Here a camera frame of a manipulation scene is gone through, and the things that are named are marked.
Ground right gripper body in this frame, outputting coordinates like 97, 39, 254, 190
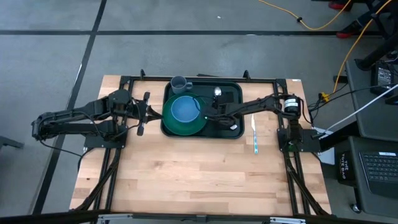
206, 104, 246, 127

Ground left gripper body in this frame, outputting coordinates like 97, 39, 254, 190
130, 91, 152, 137

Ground black cloth napkin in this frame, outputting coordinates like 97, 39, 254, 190
212, 91, 239, 131

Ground teal-handled spoon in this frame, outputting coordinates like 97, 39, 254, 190
213, 86, 223, 108

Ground green plate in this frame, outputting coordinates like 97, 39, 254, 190
162, 92, 208, 136

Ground blue bowl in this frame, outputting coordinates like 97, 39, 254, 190
170, 95, 201, 123

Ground teal-handled knife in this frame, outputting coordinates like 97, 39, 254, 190
251, 114, 259, 155

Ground grey mug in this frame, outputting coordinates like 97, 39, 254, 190
170, 75, 193, 95

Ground dark green serving tray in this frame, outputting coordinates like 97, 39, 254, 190
161, 80, 246, 140

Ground black crossbar with silver brackets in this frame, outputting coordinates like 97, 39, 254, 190
0, 210, 398, 224

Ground black tote bag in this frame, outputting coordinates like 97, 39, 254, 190
336, 151, 358, 188

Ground grey furniture foot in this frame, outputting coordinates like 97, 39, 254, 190
0, 135, 25, 150

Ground person's red black shoe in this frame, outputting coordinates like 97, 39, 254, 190
338, 20, 371, 39
328, 0, 352, 11

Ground grey side cart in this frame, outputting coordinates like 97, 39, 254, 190
344, 57, 398, 218

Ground black power adapter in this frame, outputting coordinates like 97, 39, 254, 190
369, 61, 398, 96

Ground dark laptop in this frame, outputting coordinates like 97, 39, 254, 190
359, 151, 398, 200

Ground black stand legs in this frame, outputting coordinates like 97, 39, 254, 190
354, 0, 398, 71

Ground black aluminium table frame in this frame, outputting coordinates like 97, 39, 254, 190
74, 68, 331, 217

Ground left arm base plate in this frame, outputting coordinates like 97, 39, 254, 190
79, 129, 128, 149

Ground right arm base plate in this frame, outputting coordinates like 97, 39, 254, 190
277, 127, 321, 153

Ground black cable bundle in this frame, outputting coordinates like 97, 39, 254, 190
306, 83, 398, 114

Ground yellow extension cable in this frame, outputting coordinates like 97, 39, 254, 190
257, 0, 353, 31
318, 0, 393, 103

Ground white cable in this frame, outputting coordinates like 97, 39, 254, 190
312, 83, 398, 138

